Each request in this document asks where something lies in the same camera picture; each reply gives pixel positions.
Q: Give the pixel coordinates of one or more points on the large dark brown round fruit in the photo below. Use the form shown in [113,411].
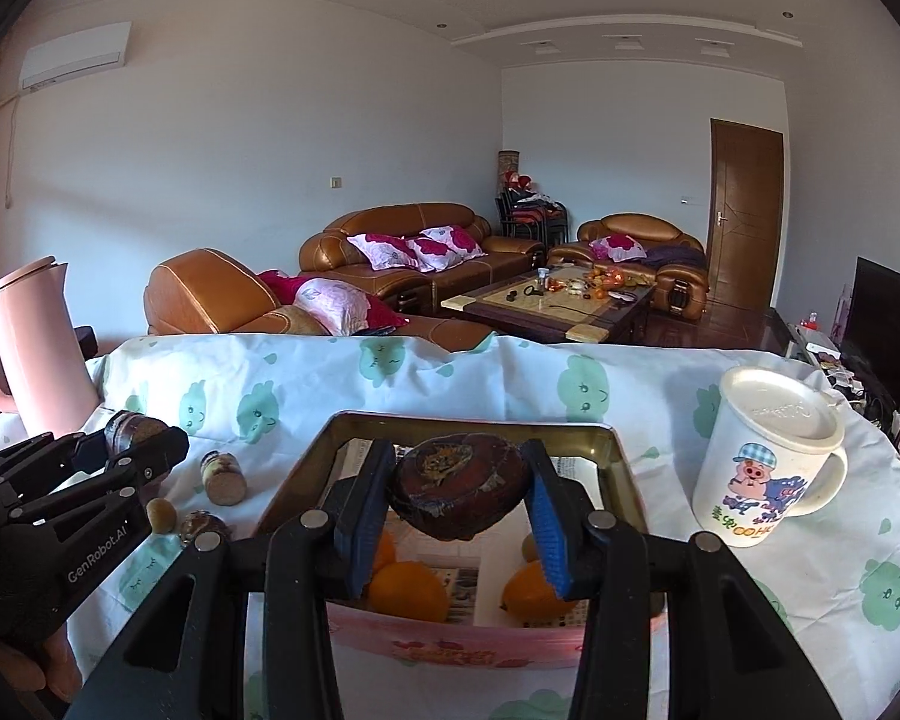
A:
[457,491]

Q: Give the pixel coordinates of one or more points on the brown leather sofa with blanket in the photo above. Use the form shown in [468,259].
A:
[202,289]

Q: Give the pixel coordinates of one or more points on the small dark red fruit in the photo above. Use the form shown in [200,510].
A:
[204,523]

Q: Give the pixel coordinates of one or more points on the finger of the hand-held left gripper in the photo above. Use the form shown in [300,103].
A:
[157,457]
[45,461]

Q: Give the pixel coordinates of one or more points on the pile of orange fruit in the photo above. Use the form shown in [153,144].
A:
[600,279]

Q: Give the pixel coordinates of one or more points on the pale pink pillow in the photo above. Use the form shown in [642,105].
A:
[334,304]

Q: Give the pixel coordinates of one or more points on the black television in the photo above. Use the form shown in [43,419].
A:
[881,330]

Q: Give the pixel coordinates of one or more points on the wooden coffee table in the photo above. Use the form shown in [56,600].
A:
[525,311]

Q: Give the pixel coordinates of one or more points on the white cartoon mug with lid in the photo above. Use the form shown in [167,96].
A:
[750,435]

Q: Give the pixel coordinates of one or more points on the long brown leather sofa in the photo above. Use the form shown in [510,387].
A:
[390,221]

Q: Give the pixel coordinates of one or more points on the brown leather armchair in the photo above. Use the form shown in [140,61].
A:
[645,225]

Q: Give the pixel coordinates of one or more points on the person's left hand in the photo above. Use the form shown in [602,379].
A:
[52,664]

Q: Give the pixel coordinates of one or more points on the stacked dark chairs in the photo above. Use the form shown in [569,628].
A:
[532,221]

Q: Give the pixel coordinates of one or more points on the pink kettle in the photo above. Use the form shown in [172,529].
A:
[37,360]

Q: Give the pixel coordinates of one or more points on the white air conditioner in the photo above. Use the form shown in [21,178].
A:
[75,56]

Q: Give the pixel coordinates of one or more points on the ceiling air vent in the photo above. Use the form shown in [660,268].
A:
[625,36]
[714,47]
[541,46]

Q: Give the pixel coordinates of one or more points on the tall patterned vase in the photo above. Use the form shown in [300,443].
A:
[508,161]

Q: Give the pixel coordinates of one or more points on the red plush toy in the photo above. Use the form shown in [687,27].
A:
[519,181]

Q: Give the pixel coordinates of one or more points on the brown wooden door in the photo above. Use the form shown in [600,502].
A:
[746,210]

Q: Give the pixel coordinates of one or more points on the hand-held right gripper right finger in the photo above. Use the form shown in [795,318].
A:
[551,532]

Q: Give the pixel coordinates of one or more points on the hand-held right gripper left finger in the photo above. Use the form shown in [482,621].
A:
[364,525]

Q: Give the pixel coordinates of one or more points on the dark television stand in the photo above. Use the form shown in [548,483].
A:
[795,330]

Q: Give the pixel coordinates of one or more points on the white tablecloth with green print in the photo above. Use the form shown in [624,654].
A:
[720,615]

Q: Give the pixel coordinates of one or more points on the pink floral cushion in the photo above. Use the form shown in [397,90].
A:
[435,256]
[454,240]
[382,251]
[616,247]

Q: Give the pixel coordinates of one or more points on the dark purple blanket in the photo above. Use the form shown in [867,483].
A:
[675,255]

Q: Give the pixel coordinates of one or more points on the pink tin box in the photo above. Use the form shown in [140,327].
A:
[457,649]

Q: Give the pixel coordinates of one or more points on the small tan longan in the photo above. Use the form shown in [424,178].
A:
[529,546]
[163,516]

